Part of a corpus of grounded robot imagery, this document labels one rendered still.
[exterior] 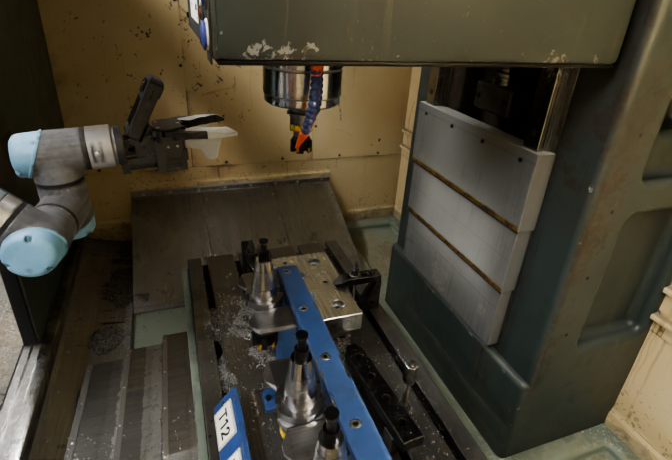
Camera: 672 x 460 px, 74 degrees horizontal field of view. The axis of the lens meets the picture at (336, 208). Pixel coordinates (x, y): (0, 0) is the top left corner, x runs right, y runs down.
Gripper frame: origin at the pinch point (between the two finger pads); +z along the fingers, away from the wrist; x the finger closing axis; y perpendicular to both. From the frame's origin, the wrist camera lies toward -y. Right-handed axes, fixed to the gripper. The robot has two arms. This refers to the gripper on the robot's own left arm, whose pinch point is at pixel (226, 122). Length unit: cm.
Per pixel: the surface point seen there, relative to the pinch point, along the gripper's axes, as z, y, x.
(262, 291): -2.9, 19.8, 28.6
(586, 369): 74, 59, 42
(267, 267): -1.7, 15.8, 28.2
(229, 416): -10, 49, 26
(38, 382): -47, 62, -13
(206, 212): 8, 64, -90
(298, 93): 12.3, -6.2, 7.1
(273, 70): 8.9, -9.9, 3.2
